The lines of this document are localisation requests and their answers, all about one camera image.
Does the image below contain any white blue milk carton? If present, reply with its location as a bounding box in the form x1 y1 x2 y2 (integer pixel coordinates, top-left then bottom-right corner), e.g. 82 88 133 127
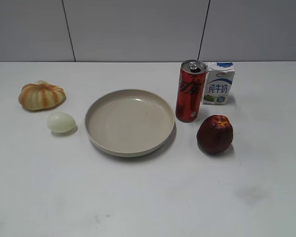
202 62 235 105

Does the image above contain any striped bread bun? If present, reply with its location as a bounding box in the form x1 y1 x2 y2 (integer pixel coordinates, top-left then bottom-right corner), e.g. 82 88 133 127
18 80 66 111

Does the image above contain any red soda can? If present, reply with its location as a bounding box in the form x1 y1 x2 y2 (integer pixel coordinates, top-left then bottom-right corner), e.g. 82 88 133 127
176 60 207 122

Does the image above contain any dark red apple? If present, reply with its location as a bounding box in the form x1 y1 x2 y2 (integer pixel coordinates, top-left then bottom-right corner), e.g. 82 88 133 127
196 115 233 155

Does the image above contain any white egg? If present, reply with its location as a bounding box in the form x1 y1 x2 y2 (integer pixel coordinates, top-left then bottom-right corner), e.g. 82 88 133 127
47 112 76 133

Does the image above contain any beige round plate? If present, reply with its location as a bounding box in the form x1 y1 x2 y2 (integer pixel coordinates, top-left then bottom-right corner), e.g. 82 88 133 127
84 89 176 158

